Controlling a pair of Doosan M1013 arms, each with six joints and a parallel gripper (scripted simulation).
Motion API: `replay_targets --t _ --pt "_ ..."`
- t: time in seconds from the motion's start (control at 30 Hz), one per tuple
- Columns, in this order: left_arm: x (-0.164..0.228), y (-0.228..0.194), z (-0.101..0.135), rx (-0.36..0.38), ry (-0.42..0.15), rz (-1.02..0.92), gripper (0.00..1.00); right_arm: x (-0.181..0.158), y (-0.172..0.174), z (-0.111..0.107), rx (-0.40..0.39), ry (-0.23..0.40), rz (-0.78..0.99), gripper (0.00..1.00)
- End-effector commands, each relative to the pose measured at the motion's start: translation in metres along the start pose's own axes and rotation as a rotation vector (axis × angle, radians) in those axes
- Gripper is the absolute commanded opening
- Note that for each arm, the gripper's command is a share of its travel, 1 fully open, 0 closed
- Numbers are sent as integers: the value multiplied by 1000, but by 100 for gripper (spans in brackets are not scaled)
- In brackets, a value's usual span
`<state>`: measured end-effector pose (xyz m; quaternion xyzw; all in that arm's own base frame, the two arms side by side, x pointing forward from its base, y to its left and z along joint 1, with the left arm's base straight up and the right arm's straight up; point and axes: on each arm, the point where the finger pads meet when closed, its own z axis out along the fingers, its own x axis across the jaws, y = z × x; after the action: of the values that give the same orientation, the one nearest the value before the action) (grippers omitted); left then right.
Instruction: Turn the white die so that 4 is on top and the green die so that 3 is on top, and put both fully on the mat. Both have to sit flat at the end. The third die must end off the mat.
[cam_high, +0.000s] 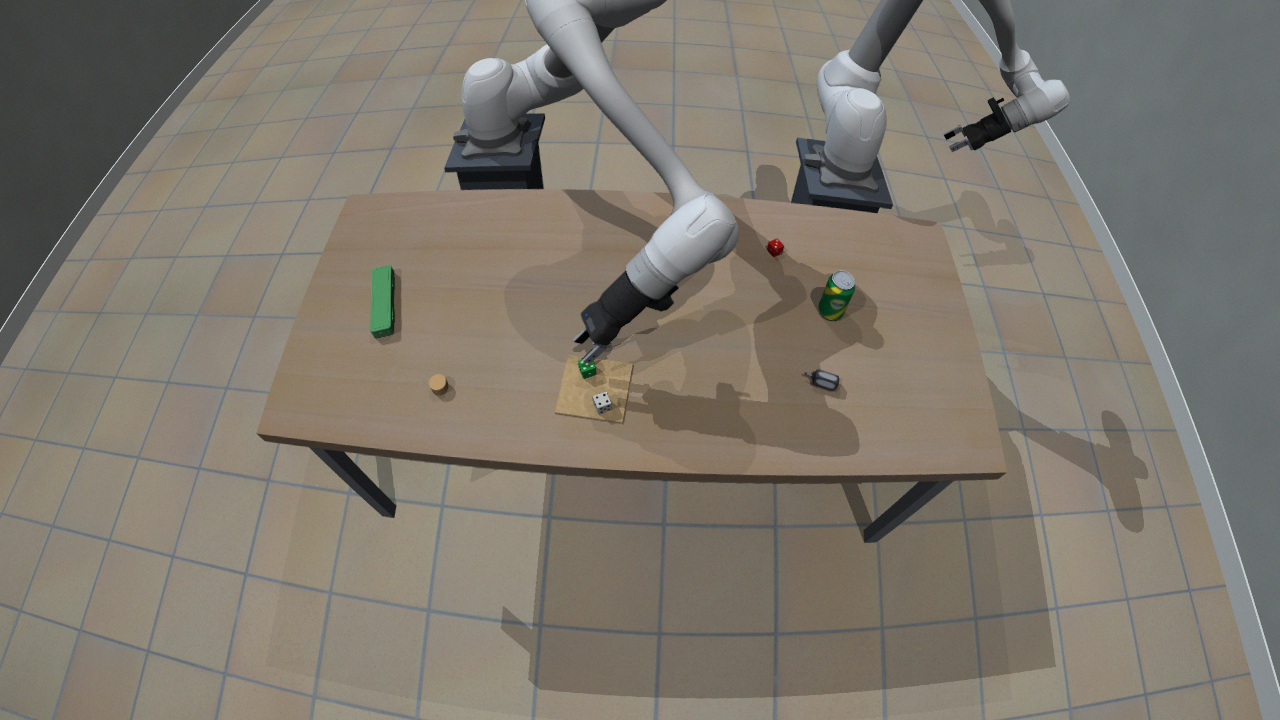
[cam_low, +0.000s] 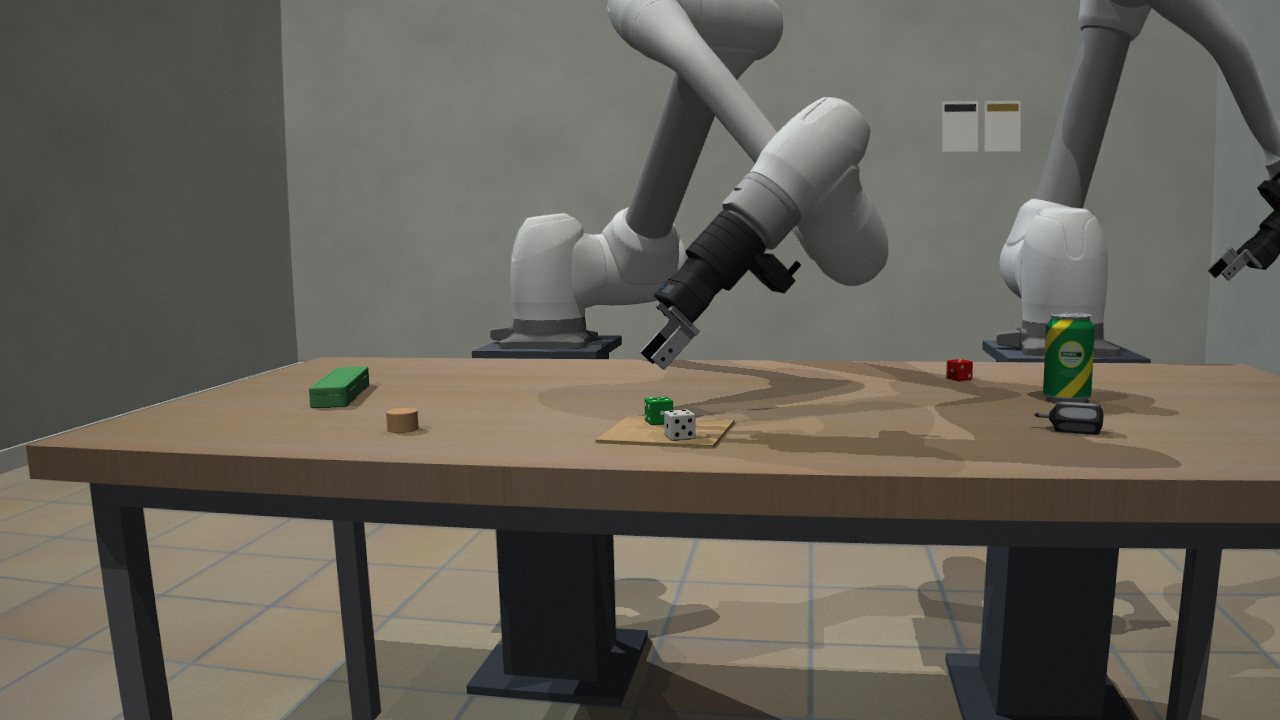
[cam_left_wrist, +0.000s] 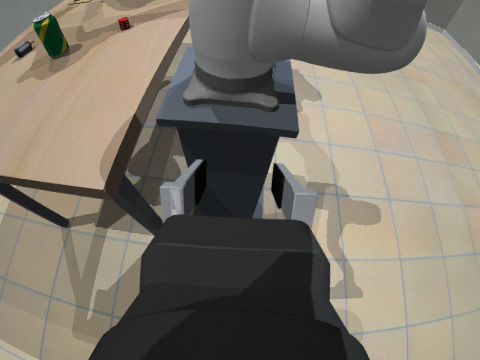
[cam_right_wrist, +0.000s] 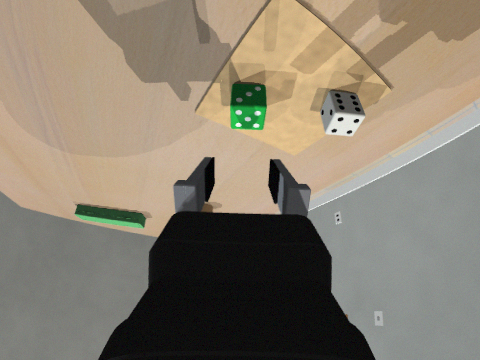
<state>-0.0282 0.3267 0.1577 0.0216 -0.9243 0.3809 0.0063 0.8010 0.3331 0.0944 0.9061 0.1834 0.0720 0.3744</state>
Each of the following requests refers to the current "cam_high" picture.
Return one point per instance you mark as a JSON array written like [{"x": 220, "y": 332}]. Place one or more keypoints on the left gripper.
[{"x": 992, "y": 126}]

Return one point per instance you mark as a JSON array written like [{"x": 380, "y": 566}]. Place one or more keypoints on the tan mat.
[{"x": 576, "y": 394}]

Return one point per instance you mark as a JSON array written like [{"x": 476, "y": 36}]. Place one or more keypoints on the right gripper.
[{"x": 623, "y": 302}]

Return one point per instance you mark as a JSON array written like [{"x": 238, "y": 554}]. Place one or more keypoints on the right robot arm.
[{"x": 495, "y": 94}]

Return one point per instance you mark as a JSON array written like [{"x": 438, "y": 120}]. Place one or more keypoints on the green rounded box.
[{"x": 382, "y": 302}]

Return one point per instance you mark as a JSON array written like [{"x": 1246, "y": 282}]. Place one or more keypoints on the green soda can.
[{"x": 837, "y": 295}]

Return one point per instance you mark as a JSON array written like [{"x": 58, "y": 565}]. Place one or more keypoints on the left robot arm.
[{"x": 856, "y": 124}]

